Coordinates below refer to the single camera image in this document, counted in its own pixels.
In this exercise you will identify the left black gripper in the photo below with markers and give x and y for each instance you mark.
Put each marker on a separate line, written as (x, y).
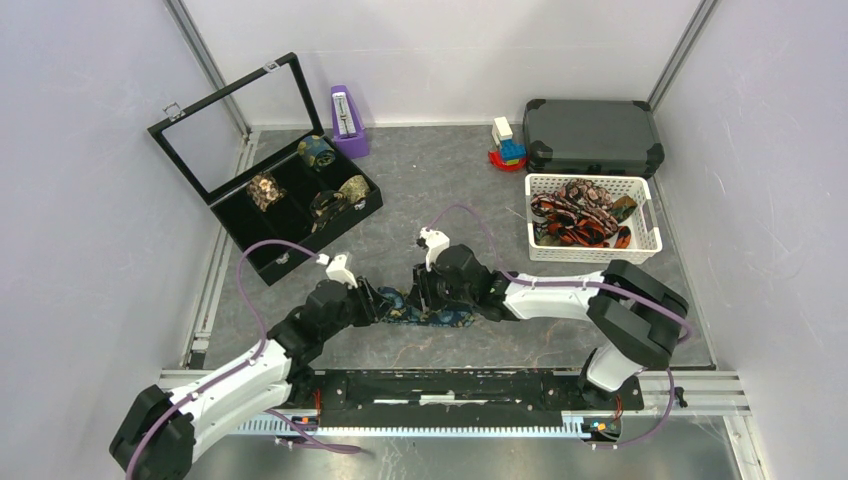
(372, 306)

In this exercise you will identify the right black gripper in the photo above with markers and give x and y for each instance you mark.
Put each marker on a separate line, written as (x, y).
(422, 291)

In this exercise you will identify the blue yellow patterned tie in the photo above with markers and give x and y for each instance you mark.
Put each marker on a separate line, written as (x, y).
(397, 308)

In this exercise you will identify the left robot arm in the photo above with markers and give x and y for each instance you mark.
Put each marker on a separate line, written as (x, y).
(165, 432)

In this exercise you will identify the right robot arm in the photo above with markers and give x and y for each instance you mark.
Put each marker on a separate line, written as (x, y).
(642, 319)

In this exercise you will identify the rolled olive gold tie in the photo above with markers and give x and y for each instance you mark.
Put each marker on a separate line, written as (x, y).
(355, 189)

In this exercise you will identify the colourful toy block stack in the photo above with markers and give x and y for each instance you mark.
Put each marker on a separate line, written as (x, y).
(506, 154)

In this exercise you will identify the orange black tie pile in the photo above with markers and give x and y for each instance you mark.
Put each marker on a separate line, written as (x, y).
(582, 214)

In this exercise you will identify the white plastic basket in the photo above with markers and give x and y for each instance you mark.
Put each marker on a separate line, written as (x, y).
(646, 238)

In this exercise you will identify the rolled teal tie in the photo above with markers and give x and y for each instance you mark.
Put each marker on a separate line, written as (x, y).
(316, 152)

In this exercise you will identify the rolled brown floral tie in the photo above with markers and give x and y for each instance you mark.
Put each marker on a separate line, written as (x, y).
(264, 191)

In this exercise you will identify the purple metronome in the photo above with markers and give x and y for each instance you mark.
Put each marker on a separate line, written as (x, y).
(348, 129)

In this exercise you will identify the dark grey hard case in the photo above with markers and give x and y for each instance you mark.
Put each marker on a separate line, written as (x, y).
(591, 137)

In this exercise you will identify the black tie display box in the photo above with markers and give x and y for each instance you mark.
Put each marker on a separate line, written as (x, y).
(270, 239)

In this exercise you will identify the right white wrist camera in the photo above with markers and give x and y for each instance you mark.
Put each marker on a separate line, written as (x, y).
(434, 242)

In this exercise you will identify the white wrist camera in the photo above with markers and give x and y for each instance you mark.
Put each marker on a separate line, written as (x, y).
(434, 242)
(336, 268)

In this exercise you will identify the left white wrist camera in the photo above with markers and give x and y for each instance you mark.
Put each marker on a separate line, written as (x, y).
(336, 268)

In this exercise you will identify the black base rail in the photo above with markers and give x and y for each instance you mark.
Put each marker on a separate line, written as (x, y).
(465, 398)

